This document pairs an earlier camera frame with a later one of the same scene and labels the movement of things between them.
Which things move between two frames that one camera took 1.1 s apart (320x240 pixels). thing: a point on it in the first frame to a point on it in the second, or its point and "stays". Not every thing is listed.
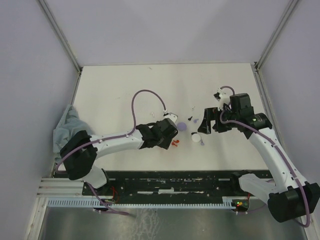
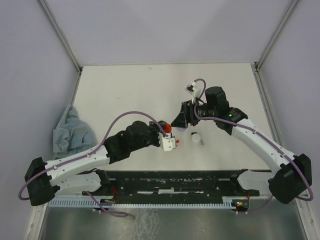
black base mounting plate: [173, 183] stays
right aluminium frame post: [289, 7] stays
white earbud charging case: [196, 138] stays
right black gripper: [211, 114] to [186, 116]
